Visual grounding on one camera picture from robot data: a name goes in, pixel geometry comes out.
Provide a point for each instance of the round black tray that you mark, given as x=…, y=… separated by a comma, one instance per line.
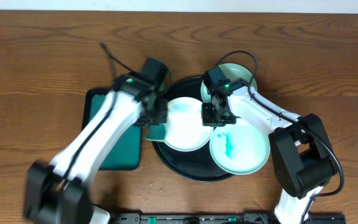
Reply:
x=196, y=165

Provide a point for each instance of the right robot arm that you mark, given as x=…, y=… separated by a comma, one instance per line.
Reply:
x=303, y=158

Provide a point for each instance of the white plate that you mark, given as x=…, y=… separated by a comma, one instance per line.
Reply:
x=185, y=131

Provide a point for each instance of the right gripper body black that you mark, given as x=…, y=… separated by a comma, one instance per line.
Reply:
x=212, y=116

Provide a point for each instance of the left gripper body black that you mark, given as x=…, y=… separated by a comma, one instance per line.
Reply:
x=155, y=116

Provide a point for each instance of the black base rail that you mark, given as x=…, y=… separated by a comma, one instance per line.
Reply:
x=135, y=218

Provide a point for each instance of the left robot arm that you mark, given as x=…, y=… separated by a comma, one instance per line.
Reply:
x=58, y=192

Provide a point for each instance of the green yellow sponge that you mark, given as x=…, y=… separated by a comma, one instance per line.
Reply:
x=156, y=133

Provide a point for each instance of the rectangular black green tray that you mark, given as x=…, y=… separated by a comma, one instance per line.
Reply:
x=125, y=155

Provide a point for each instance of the mint plate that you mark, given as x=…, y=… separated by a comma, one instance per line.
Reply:
x=232, y=72
x=239, y=148

